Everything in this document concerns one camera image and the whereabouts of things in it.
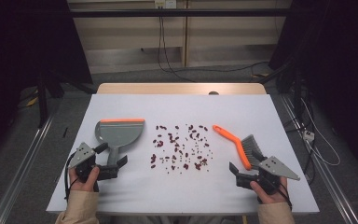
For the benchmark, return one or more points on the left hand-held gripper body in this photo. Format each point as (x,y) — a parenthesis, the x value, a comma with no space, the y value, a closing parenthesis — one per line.
(82,155)

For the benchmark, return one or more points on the red beans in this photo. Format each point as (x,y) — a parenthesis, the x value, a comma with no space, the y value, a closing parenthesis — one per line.
(180,148)

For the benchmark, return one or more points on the black curtain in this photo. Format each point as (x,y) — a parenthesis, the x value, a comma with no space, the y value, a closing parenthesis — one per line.
(18,56)
(338,62)

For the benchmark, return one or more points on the metal floor rail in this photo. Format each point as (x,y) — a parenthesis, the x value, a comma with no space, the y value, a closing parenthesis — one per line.
(18,174)
(326,174)

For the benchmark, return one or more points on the person's right hand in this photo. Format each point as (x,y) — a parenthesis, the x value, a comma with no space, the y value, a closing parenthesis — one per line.
(270,198)

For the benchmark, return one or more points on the black horizontal bar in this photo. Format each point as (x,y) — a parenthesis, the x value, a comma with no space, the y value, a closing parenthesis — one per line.
(180,12)

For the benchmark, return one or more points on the black metal stand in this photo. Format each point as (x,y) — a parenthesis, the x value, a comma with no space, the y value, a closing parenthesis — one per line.
(43,99)

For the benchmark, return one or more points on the white wall socket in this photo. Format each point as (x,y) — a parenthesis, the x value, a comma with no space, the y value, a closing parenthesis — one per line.
(165,3)

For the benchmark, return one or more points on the person's left hand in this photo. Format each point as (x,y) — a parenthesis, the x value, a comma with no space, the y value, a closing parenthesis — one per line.
(85,186)

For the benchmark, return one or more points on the grey dustpan with orange edge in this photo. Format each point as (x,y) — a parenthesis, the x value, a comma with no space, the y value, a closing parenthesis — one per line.
(119,133)

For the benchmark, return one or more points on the small black floor object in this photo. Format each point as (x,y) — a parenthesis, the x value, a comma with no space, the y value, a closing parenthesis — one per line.
(65,132)

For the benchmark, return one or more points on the orange brush with grey bristles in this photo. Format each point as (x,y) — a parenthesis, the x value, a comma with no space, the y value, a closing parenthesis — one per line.
(240,149)

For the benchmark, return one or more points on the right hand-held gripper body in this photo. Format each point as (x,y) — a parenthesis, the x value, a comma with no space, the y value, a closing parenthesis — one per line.
(275,169)

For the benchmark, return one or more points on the round table grommet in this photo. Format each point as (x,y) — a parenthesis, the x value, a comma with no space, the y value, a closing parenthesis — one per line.
(213,93)

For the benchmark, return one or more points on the white power adapter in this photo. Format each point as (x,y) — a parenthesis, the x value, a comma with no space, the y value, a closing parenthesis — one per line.
(308,135)

